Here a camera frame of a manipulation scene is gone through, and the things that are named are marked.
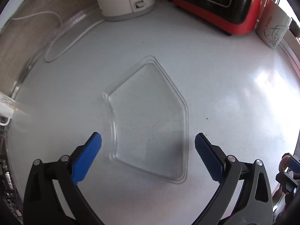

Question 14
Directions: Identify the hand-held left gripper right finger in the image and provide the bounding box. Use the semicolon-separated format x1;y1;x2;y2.
192;132;274;225

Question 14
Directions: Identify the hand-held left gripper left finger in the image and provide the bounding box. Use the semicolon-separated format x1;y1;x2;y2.
22;132;105;225

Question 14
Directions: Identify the clear plastic tray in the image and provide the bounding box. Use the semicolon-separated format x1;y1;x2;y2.
102;55;189;185

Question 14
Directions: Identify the person's right hand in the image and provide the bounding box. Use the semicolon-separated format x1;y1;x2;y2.
280;156;290;172

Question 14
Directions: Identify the white cable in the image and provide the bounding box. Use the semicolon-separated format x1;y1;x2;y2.
10;10;106;63

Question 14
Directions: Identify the floral print cup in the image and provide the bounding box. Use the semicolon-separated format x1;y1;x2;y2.
255;0;293;50

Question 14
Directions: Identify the dark object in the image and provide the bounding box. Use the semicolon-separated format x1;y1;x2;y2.
0;143;24;225

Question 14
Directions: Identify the black red blender base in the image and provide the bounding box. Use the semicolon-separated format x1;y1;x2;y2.
172;0;263;37

